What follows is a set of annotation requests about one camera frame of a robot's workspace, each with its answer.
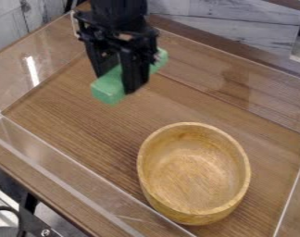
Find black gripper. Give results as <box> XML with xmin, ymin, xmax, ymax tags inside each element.
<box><xmin>72</xmin><ymin>0</ymin><xmax>158</xmax><ymax>94</ymax></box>

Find green rectangular block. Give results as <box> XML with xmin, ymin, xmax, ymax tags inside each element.
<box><xmin>91</xmin><ymin>48</ymin><xmax>169</xmax><ymax>105</ymax></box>

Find brown wooden bowl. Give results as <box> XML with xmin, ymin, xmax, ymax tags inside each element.
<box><xmin>137</xmin><ymin>122</ymin><xmax>252</xmax><ymax>226</ymax></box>

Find clear acrylic tray walls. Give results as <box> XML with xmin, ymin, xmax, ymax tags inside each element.
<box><xmin>0</xmin><ymin>17</ymin><xmax>300</xmax><ymax>237</ymax></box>

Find black table leg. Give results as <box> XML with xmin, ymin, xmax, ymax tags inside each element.
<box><xmin>22</xmin><ymin>193</ymin><xmax>39</xmax><ymax>214</ymax></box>

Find black cable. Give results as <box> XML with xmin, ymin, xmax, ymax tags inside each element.
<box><xmin>0</xmin><ymin>206</ymin><xmax>26</xmax><ymax>237</ymax></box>

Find black metal bracket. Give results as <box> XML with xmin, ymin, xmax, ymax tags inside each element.
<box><xmin>18</xmin><ymin>212</ymin><xmax>62</xmax><ymax>237</ymax></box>

